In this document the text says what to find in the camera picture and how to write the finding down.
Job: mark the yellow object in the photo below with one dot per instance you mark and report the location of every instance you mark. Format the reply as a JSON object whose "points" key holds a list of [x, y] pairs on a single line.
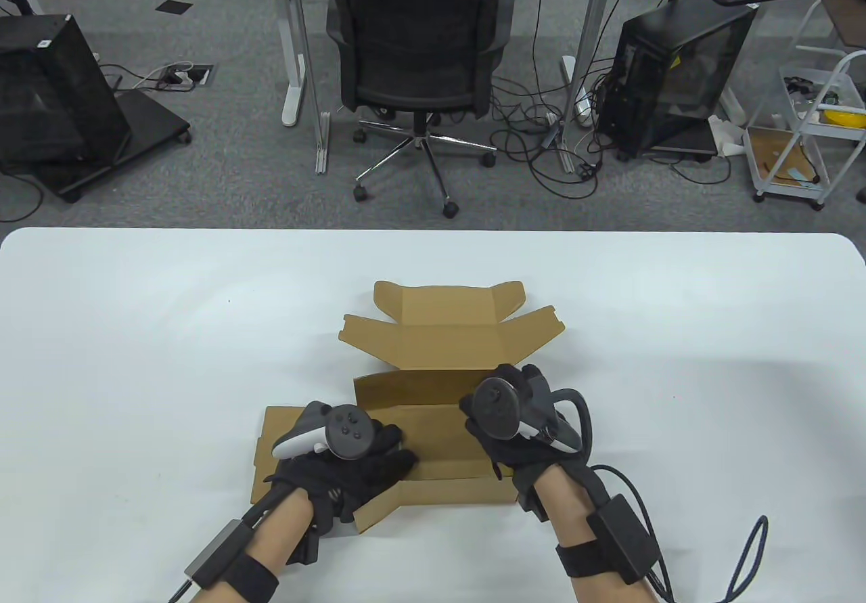
{"points": [[846, 118]]}

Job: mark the black glass computer tower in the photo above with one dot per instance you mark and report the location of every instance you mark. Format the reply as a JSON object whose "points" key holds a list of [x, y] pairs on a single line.
{"points": [[676, 75]]}

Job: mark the person's right forearm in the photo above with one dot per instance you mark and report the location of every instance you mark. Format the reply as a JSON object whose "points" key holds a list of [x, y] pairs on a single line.
{"points": [[575, 515]]}

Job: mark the black mesh office chair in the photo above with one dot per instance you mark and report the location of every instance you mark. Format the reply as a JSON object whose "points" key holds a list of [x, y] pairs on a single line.
{"points": [[419, 41]]}

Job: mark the white desk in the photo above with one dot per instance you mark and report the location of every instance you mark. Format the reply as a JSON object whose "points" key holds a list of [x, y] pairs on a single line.
{"points": [[291, 99]]}

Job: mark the person's right hand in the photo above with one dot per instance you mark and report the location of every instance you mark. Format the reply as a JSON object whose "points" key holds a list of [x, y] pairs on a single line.
{"points": [[514, 457]]}

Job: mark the grey forearm sensor box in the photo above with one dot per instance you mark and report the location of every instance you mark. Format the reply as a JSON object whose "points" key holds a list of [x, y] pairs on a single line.
{"points": [[622, 535], [216, 555]]}

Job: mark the white power strip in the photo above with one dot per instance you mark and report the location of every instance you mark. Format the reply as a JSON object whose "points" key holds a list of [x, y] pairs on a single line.
{"points": [[582, 109]]}

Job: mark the person's left forearm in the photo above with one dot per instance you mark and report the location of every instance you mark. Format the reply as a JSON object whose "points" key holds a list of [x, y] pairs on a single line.
{"points": [[277, 528]]}

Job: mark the grey white handheld controller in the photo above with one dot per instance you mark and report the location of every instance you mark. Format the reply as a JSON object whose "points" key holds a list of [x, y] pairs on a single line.
{"points": [[494, 407], [345, 430]]}

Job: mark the black rolling platform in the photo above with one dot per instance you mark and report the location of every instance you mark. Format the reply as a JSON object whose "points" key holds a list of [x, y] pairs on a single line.
{"points": [[149, 122]]}

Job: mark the black floor plate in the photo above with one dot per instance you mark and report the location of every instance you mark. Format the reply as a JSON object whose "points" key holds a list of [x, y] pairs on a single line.
{"points": [[174, 6]]}

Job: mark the brown wooden board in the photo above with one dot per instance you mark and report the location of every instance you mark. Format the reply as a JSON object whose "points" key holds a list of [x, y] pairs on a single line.
{"points": [[849, 14]]}

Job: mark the white crumpled paper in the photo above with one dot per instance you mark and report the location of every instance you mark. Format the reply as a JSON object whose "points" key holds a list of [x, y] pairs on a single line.
{"points": [[727, 136]]}

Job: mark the white utility cart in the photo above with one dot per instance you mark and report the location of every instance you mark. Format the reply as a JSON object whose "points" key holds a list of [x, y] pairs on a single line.
{"points": [[788, 189]]}

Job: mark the person's left hand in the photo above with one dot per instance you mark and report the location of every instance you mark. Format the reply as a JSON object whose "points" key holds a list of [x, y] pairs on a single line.
{"points": [[352, 481]]}

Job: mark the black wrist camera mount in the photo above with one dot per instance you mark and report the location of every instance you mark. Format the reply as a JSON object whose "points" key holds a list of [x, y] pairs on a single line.
{"points": [[308, 549], [534, 505]]}

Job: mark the brown cardboard mailer box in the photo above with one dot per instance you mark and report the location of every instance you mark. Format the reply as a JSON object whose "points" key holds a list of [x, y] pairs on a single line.
{"points": [[440, 339]]}

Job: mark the floor outlet box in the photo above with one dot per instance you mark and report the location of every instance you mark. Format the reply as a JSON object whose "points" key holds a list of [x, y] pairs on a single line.
{"points": [[196, 75]]}

